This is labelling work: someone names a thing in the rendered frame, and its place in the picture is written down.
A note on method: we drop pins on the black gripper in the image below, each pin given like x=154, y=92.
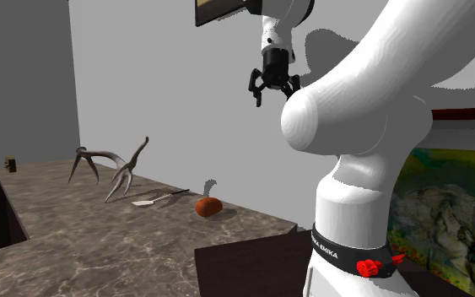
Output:
x=276, y=68

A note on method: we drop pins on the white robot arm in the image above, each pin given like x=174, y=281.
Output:
x=364, y=103

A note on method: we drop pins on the orange-brown potato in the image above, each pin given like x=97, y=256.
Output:
x=208, y=207

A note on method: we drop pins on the brown antler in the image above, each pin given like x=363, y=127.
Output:
x=126, y=168

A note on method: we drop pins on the small brown box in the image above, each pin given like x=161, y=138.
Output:
x=11, y=164

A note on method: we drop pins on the dark-framed wall picture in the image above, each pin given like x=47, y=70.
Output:
x=216, y=8

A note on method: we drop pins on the colourful wall painting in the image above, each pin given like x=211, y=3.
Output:
x=447, y=205

